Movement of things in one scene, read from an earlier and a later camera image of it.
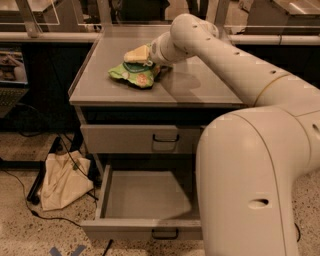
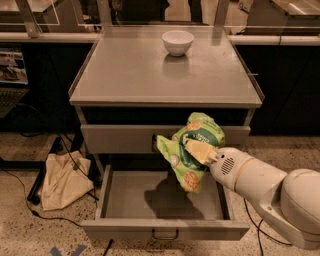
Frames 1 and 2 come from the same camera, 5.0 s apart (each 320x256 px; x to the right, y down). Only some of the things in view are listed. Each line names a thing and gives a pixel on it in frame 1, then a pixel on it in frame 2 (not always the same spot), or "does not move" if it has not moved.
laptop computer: x=14 y=82 does not move
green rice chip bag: x=137 y=72 to x=202 y=126
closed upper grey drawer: x=141 y=138 does not move
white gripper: x=155 y=50 to x=225 y=165
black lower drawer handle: x=165 y=238 does not move
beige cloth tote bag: x=68 y=177 does not move
